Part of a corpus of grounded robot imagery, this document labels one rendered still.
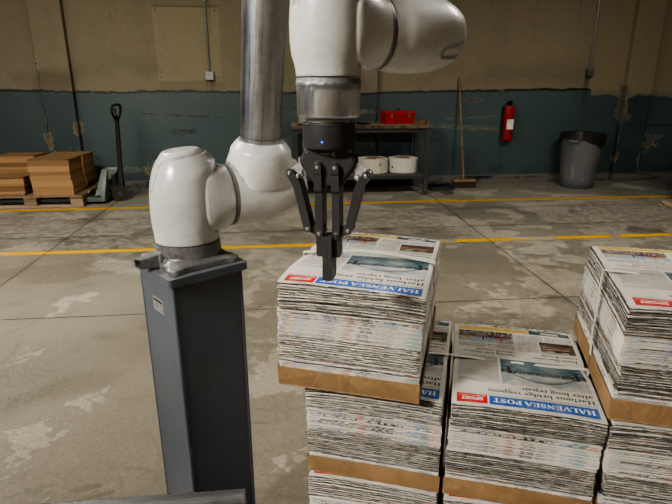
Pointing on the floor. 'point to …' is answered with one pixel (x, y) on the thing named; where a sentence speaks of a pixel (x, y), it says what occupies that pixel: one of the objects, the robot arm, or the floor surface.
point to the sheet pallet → (47, 178)
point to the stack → (491, 427)
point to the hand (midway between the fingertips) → (329, 256)
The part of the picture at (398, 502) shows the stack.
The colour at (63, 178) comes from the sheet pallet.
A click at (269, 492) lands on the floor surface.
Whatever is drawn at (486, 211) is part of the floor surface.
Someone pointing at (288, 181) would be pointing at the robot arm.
